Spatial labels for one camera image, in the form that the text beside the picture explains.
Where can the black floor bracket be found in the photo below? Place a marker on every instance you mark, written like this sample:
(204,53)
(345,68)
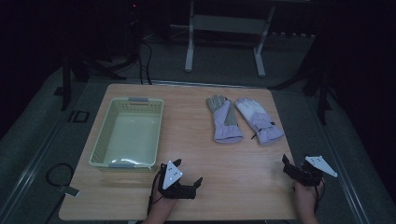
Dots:
(78,116)

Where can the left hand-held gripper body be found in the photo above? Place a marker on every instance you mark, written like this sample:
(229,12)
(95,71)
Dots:
(171,177)

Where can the person's left hand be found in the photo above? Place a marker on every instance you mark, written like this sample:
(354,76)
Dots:
(162,205)

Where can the purple glove with grey palm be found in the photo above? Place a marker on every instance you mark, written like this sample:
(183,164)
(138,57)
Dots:
(222,127)

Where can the black metal stand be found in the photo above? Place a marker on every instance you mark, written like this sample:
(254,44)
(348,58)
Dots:
(322,93)

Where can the purple glove with white back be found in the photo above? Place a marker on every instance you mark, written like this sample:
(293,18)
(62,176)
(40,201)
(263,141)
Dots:
(263,126)

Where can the black tripod stand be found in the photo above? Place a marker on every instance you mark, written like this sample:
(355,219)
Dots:
(81,68)

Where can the person's right hand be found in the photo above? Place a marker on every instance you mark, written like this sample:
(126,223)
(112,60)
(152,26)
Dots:
(306,197)

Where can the pale green plastic basket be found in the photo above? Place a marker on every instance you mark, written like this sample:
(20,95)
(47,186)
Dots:
(130,137)

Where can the white metal stand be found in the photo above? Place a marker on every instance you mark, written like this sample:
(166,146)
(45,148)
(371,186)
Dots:
(229,25)

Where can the small grey flat tag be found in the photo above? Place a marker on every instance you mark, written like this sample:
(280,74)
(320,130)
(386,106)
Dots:
(68,191)

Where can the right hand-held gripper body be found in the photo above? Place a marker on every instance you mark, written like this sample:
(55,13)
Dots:
(314,169)

